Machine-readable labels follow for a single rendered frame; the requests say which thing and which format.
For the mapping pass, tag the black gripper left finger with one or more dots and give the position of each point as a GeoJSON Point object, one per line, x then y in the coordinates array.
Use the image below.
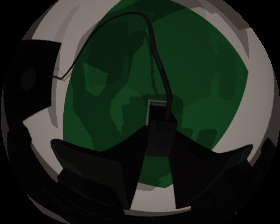
{"type": "Point", "coordinates": [118, 167]}

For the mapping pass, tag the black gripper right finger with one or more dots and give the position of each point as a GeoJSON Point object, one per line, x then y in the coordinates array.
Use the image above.
{"type": "Point", "coordinates": [195, 168]}

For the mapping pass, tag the green circuit board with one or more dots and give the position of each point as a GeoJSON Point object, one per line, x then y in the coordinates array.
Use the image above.
{"type": "Point", "coordinates": [116, 77]}

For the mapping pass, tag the black cable with plug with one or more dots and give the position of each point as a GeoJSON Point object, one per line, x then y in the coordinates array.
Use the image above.
{"type": "Point", "coordinates": [161, 124]}

